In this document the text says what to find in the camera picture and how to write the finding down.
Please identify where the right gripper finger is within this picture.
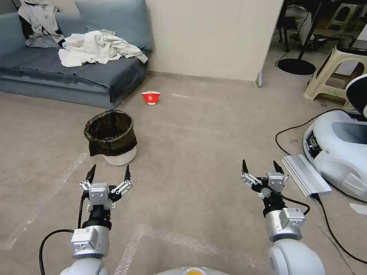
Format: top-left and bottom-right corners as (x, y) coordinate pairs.
(239, 159), (260, 187)
(273, 160), (289, 183)

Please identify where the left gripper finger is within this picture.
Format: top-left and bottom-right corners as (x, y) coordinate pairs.
(110, 164), (133, 197)
(80, 163), (97, 192)

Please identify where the white round trash can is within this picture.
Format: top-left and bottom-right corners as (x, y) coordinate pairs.
(102, 143), (138, 167)

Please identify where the black trash bag liner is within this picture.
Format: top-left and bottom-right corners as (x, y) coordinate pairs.
(84, 110), (138, 157)

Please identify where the black floor lamp stand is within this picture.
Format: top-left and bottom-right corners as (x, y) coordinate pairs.
(277, 0), (320, 76)

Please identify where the white wheeled robot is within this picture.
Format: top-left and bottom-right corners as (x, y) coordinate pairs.
(302, 73), (367, 203)

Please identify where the red paper cup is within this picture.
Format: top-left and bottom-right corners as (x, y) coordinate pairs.
(141, 91), (162, 106)

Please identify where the white paper scrap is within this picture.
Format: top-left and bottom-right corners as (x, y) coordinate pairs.
(348, 202), (367, 214)

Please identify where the beige plastic stool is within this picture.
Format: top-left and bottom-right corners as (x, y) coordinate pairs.
(304, 44), (367, 111)

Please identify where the white robot front shell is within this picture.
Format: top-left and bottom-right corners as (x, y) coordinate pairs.
(156, 266), (219, 275)

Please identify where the blue-grey sofa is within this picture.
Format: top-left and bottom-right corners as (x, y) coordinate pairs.
(0, 11), (150, 108)

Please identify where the crumpled white cloth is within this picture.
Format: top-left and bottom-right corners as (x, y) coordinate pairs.
(58, 29), (149, 68)

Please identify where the black flat device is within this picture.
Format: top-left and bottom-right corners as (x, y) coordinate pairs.
(340, 39), (367, 54)

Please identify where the person's leg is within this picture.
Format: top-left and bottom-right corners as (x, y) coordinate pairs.
(286, 4), (313, 47)

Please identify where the blue sofa cushion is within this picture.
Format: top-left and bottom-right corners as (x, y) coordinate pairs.
(74, 0), (154, 53)

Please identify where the white and black patterned jacket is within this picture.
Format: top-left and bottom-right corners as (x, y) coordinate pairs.
(18, 0), (66, 48)

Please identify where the pale plastic stool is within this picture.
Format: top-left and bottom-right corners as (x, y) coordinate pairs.
(325, 2), (365, 31)

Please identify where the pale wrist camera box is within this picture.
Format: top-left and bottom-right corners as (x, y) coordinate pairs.
(265, 171), (287, 192)
(88, 184), (110, 207)

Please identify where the black floor cable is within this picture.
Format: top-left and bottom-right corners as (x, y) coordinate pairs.
(275, 121), (313, 156)
(310, 193), (357, 275)

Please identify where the silver aluminium rail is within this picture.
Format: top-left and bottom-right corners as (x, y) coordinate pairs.
(281, 154), (333, 198)

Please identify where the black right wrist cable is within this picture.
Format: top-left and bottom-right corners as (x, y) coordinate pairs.
(278, 194), (311, 216)

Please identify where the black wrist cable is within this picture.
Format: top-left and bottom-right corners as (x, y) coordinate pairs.
(278, 194), (311, 216)
(39, 190), (87, 275)

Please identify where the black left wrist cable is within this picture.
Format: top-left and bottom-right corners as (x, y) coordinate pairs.
(39, 190), (87, 275)

